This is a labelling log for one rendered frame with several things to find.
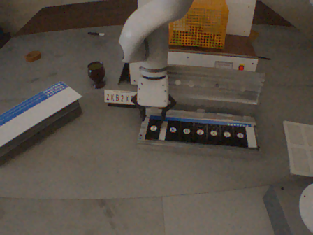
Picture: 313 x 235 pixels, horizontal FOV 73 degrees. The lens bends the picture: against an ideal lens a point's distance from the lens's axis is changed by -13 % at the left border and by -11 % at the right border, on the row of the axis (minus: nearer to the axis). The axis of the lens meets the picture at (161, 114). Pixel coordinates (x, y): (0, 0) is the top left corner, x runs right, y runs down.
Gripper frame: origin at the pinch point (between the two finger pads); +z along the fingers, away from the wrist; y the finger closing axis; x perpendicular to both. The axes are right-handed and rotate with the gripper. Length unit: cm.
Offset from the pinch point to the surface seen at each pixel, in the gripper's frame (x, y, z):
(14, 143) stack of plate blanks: -16, -49, 7
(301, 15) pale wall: 222, 142, -24
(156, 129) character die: 0.6, 1.0, 5.9
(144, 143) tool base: -5.1, -2.3, 8.1
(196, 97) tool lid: 12.3, 14.7, -2.6
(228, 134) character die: 1.4, 27.0, 5.7
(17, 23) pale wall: 155, -178, -9
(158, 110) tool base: 12.3, 0.1, 4.7
